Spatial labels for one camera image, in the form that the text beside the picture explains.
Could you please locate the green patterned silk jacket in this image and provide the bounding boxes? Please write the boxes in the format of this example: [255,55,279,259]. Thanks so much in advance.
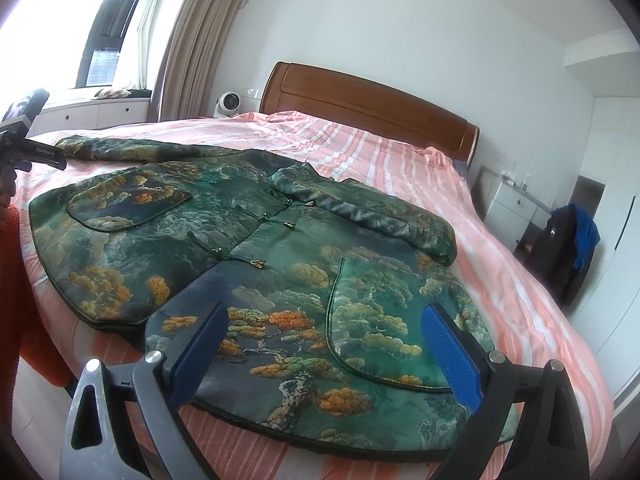
[29,136,494,458]

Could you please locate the person's left hand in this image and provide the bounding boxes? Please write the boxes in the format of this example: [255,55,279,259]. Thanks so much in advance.
[0,167,16,229]

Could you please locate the white window seat drawers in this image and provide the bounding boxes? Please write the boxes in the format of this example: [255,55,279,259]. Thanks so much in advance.
[28,98,150,136]

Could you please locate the pink striped bed cover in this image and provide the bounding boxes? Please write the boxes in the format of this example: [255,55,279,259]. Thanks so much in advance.
[8,109,615,480]

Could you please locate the window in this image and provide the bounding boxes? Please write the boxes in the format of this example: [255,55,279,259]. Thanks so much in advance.
[75,0,140,88]

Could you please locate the black coat on chair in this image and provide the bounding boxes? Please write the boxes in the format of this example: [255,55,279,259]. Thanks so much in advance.
[525,204,591,308]

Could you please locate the white wardrobe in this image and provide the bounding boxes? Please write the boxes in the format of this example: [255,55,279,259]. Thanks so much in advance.
[570,98,639,399]

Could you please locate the white bedside cabinet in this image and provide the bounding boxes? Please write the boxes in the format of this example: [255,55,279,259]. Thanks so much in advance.
[471,166,550,252]

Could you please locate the blue garment on chair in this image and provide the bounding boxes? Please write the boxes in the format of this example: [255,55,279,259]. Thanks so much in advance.
[570,204,600,272]

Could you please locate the beige curtain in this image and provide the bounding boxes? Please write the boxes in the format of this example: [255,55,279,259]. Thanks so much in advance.
[148,0,242,122]

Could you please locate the small white fan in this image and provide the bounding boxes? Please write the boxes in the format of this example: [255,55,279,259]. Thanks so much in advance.
[214,91,242,118]

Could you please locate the grey pillow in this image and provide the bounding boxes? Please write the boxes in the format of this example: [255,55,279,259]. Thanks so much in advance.
[452,160,469,180]

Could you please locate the brown wooden headboard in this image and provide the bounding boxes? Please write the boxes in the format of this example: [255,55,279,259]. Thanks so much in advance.
[259,62,480,165]

